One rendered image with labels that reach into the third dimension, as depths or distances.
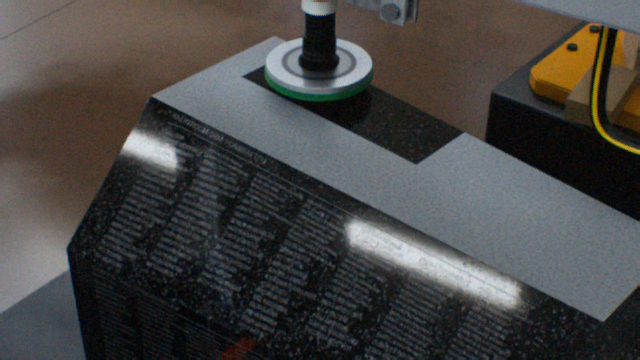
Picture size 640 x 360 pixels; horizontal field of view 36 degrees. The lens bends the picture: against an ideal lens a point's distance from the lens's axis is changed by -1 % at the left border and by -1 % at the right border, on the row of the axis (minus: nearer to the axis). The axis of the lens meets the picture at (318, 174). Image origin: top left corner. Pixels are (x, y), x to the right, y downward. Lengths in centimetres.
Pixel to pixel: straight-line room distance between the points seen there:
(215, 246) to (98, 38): 239
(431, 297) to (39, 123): 224
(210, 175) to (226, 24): 233
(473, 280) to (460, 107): 208
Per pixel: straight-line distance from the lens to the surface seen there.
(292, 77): 198
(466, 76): 388
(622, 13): 160
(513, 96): 233
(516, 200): 178
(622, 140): 180
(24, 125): 366
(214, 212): 188
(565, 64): 240
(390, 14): 178
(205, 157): 193
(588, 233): 174
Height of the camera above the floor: 192
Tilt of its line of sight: 36 degrees down
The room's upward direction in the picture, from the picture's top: 1 degrees clockwise
